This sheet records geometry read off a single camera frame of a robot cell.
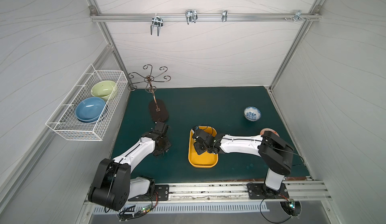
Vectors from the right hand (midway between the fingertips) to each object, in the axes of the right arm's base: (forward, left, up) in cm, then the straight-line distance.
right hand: (196, 144), depth 88 cm
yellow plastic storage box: (-8, -5, -2) cm, 10 cm away
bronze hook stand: (+25, +29, +1) cm, 38 cm away
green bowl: (+13, +47, +32) cm, 58 cm away
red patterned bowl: (+10, -42, +2) cm, 43 cm away
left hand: (-3, +17, 0) cm, 17 cm away
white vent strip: (-31, 0, -3) cm, 31 cm away
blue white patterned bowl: (+25, -38, -3) cm, 46 cm away
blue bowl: (-1, +46, +33) cm, 57 cm away
